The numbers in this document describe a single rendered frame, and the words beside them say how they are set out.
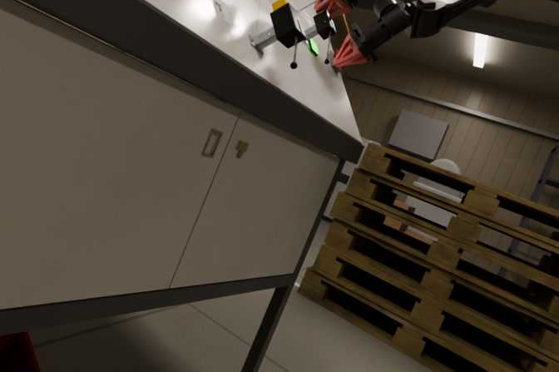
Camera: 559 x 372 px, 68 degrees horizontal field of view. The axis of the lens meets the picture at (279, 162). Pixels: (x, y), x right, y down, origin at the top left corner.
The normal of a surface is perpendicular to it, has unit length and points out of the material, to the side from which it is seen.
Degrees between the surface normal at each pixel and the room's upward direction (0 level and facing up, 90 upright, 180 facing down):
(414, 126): 90
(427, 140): 90
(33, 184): 90
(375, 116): 90
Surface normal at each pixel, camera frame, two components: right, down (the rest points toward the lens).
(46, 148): 0.78, 0.34
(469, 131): -0.40, -0.14
